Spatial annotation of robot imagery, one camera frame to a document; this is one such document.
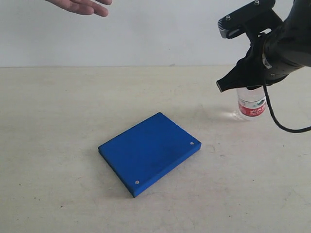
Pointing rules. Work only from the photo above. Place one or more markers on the person's bare hand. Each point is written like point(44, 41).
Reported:
point(84, 7)

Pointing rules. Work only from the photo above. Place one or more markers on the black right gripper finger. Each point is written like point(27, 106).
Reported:
point(232, 80)

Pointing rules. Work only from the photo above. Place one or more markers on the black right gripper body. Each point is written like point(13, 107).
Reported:
point(252, 69)

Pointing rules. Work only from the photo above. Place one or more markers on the clear water bottle red cap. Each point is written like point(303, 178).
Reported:
point(251, 103)

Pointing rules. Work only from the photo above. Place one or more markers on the blue file folder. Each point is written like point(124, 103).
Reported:
point(143, 154)

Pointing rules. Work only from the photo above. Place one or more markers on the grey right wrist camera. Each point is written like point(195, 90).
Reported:
point(251, 19)

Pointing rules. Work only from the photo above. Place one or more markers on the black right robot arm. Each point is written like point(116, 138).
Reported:
point(277, 47)

